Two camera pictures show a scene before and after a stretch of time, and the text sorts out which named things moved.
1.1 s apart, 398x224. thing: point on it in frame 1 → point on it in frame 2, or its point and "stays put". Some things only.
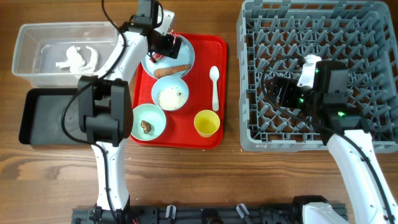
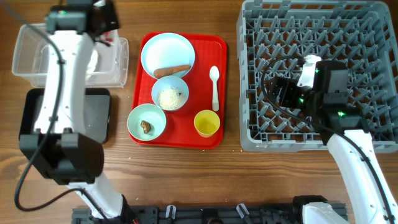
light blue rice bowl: (170, 93) stays put
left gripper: (166, 48) → (114, 23)
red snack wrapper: (156, 57) → (109, 36)
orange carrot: (163, 71) stays put
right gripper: (289, 86) stays put
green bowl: (152, 114) stays put
